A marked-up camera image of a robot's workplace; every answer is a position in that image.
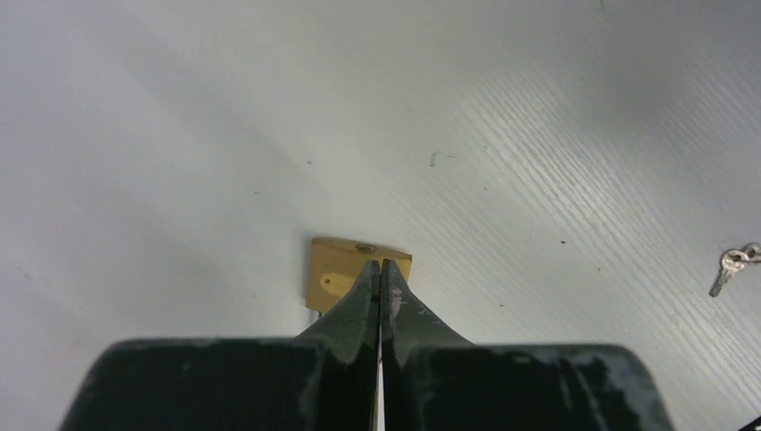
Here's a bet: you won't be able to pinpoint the large brass padlock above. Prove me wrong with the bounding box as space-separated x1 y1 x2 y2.
305 237 413 313

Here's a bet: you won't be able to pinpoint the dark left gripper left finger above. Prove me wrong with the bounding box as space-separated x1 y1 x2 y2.
61 260 381 430

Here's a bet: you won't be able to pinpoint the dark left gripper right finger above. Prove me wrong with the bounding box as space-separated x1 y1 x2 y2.
380 260 672 430

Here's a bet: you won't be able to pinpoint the small keys on table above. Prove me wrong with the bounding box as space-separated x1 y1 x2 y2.
709 242 760 298

